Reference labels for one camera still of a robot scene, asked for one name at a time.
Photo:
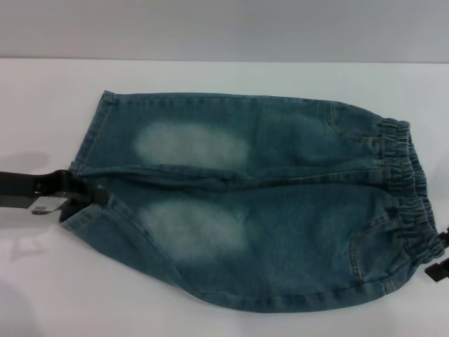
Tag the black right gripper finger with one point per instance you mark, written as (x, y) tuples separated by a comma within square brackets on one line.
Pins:
[(438, 272), (444, 238)]

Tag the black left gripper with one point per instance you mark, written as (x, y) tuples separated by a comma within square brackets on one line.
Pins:
[(21, 187)]

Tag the blue denim shorts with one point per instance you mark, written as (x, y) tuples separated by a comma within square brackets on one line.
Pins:
[(280, 217)]

